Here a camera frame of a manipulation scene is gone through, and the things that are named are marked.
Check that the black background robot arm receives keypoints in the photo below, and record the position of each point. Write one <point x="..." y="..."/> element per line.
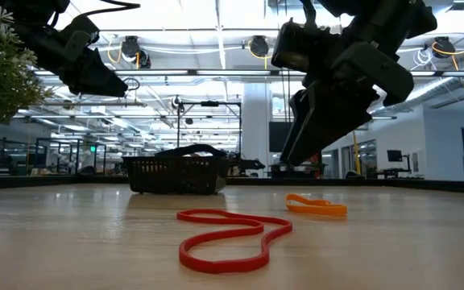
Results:
<point x="252" y="164"/>

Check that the black workstation frame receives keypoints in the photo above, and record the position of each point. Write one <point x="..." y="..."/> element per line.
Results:
<point x="210" y="103"/>
<point x="71" y="140"/>

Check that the small black monitor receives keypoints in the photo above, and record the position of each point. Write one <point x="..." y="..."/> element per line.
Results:
<point x="394" y="155"/>

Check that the green artificial plant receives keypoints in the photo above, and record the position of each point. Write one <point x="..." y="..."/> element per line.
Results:
<point x="2" y="72"/>

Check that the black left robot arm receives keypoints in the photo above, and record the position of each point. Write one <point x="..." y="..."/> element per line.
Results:
<point x="26" y="6"/>

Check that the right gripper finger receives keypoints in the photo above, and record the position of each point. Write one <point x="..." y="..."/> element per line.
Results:
<point x="298" y="108"/>
<point x="328" y="117"/>

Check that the black aluminium table frame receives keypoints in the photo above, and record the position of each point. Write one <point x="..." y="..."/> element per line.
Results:
<point x="55" y="181"/>

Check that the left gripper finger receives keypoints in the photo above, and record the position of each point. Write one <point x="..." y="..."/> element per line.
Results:
<point x="95" y="80"/>

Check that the black slotted plastic basket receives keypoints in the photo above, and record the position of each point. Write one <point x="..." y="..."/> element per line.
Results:
<point x="175" y="175"/>

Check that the large red rubber band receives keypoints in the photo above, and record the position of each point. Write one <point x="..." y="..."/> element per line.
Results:
<point x="224" y="266"/>

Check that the orange rubber band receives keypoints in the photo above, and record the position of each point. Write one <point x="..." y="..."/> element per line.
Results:
<point x="316" y="209"/>

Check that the black monitor screen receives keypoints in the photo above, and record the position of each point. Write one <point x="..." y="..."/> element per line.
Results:
<point x="278" y="137"/>

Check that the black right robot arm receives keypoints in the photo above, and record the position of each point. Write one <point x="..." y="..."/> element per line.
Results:
<point x="397" y="16"/>

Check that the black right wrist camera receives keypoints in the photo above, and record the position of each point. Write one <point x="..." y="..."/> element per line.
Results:
<point x="296" y="44"/>

